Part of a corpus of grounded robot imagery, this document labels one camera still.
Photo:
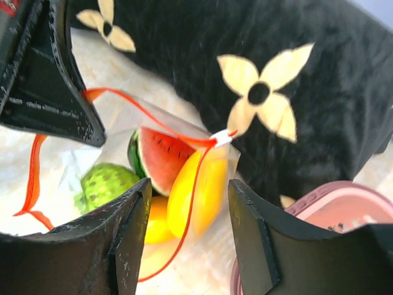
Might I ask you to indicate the orange fruit toy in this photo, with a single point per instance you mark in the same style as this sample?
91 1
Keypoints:
201 184

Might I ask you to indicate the yellow mango toy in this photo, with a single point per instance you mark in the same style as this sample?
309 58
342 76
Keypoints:
157 230

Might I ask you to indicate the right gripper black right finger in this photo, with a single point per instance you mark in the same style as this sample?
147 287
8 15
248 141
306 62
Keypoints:
307 258

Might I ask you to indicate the pink plastic basket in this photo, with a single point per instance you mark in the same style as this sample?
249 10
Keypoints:
337 206

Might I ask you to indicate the black floral pillow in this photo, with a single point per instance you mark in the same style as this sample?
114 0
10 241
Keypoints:
306 85

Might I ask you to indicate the clear zip top bag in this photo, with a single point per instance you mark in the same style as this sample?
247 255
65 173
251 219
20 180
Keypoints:
156 258

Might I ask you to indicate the watermelon slice toy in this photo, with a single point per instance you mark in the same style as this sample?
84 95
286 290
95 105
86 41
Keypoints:
157 156

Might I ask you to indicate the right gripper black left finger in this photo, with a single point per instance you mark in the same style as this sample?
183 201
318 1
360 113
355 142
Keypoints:
98 253

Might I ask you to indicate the green custard apple toy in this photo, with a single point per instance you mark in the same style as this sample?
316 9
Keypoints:
103 183

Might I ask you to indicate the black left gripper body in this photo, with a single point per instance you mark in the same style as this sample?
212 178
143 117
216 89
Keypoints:
19 60

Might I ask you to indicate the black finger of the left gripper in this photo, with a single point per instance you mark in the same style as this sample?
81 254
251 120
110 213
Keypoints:
51 102

